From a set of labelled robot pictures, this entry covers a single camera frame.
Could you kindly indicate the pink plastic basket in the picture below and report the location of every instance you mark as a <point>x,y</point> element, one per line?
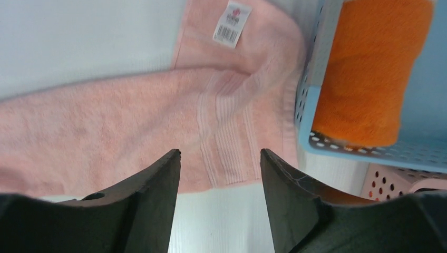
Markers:
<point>383,183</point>

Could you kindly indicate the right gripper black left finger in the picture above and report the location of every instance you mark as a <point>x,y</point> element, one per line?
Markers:
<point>134,215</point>

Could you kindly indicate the blue plastic basket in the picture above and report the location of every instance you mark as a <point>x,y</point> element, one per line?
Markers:
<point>422,138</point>

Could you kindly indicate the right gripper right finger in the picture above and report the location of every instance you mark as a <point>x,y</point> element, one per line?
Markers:
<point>306,215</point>

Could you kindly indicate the light pink towel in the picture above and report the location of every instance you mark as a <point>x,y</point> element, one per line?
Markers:
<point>218,105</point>

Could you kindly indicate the orange cartoon towel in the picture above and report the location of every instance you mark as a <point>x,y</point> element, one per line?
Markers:
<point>374,50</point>

